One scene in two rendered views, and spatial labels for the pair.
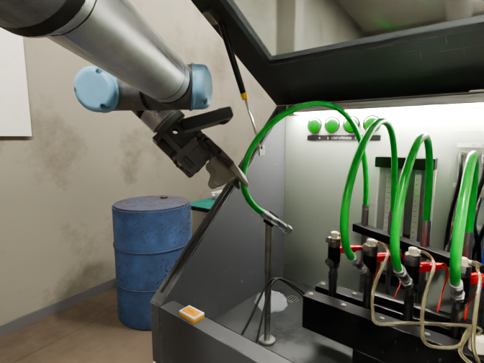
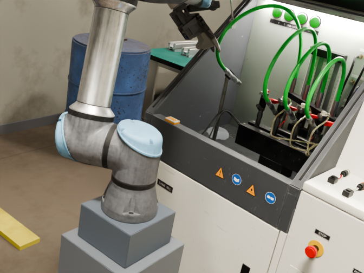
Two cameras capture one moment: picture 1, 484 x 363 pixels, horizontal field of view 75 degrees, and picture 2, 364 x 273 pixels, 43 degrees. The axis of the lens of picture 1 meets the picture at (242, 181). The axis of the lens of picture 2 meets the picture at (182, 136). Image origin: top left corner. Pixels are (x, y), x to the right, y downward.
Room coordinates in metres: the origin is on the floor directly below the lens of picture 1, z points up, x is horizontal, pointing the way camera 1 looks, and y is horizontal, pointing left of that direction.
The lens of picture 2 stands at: (-0.99, 0.08, 1.55)
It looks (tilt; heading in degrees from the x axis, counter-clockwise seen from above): 22 degrees down; 0
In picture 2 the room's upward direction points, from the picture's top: 11 degrees clockwise
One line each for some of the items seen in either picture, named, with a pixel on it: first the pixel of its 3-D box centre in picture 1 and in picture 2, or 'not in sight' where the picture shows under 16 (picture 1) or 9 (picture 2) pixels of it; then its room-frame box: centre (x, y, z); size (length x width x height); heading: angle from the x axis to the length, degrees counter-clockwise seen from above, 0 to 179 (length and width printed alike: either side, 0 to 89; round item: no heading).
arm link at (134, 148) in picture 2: not in sight; (135, 150); (0.07, 0.18, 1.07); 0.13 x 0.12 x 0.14; 82
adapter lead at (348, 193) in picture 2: not in sight; (355, 189); (0.26, -0.47, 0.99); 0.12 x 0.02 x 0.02; 137
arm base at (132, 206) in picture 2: not in sight; (131, 191); (0.07, 0.17, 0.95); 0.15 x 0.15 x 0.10
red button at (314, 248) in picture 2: not in sight; (312, 250); (0.19, -0.38, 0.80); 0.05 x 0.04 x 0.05; 50
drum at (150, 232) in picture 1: (154, 256); (105, 97); (2.30, 0.67, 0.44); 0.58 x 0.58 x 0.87
